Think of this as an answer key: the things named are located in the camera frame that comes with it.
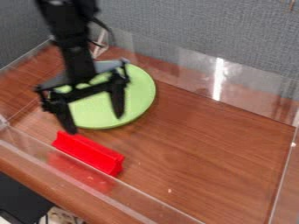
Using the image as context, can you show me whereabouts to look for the black box under table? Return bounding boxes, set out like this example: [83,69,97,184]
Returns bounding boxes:
[0,172,54,224]

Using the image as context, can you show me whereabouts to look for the black cable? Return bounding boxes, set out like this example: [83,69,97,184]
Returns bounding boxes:
[87,17,118,49]

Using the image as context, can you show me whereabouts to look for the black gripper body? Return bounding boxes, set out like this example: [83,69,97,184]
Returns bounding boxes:
[35,35,129,100]

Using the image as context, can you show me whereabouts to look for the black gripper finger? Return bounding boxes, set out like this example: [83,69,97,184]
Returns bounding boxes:
[109,76,127,118]
[42,97,78,135]

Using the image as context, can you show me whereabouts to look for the clear acrylic enclosure wall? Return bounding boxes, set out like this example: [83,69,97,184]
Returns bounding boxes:
[0,31,299,224]

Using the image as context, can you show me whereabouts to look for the green round plate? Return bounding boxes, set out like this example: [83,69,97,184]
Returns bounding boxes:
[47,60,157,130]

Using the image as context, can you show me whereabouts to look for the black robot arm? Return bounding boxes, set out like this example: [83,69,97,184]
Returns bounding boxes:
[35,0,130,135]

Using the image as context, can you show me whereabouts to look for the red plastic block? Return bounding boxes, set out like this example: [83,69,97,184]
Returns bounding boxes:
[51,131,126,177]

